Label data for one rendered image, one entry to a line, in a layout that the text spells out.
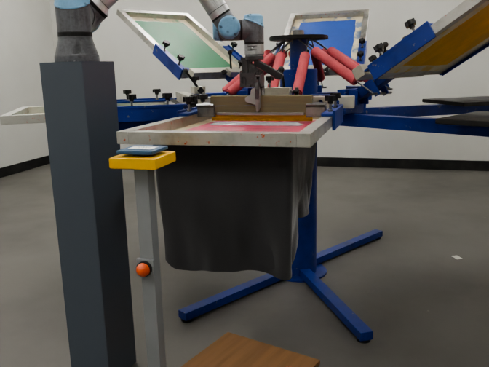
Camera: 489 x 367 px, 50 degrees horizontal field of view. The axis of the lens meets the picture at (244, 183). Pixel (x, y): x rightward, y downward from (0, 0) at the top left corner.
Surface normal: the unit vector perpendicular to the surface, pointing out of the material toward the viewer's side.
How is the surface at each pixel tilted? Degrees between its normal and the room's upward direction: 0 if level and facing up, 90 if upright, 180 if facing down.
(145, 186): 90
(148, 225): 90
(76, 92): 90
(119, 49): 90
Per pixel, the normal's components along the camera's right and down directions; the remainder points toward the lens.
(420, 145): -0.27, 0.22
